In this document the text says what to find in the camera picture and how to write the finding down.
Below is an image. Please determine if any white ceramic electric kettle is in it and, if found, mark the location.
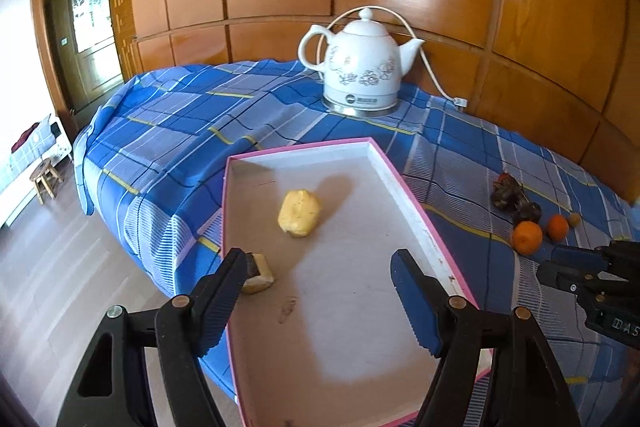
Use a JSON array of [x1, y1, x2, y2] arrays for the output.
[[297, 5, 424, 117]]

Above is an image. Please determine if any wooden door with glass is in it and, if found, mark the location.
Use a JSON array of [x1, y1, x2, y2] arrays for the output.
[[32, 0, 139, 128]]

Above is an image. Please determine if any white kettle power cable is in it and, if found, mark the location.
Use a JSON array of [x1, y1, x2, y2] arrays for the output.
[[316, 4, 470, 111]]

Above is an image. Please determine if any blue plaid tablecloth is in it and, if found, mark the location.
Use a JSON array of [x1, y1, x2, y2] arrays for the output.
[[74, 60, 639, 426]]

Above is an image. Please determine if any large orange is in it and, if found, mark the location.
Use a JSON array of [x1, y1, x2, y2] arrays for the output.
[[511, 221, 544, 256]]

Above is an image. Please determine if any dark round fruit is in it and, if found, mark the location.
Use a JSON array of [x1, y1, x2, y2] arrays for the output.
[[513, 202, 542, 227]]

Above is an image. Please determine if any dark dried fruit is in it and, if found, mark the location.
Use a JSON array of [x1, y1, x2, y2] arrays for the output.
[[490, 172, 528, 213]]

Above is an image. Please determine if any yellow peeled fruit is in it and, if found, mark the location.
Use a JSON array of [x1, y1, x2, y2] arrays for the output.
[[278, 190, 321, 237]]

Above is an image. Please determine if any small wooden stool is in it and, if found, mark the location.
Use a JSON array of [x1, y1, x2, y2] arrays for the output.
[[29, 158, 64, 205]]

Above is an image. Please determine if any dark-skinned cut fruit piece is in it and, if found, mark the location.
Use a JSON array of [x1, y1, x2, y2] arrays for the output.
[[242, 253, 276, 295]]

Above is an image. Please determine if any small orange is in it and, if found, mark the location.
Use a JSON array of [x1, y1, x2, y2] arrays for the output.
[[546, 213, 570, 243]]

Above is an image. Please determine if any pink-rimmed white tray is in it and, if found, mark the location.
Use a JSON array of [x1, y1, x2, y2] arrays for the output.
[[222, 139, 471, 426]]

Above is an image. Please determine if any small yellow-brown fruit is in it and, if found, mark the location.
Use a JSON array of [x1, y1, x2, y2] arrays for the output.
[[566, 212, 582, 229]]

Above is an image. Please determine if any white bench with cloth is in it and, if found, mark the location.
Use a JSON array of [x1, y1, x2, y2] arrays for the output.
[[1, 115, 72, 227]]

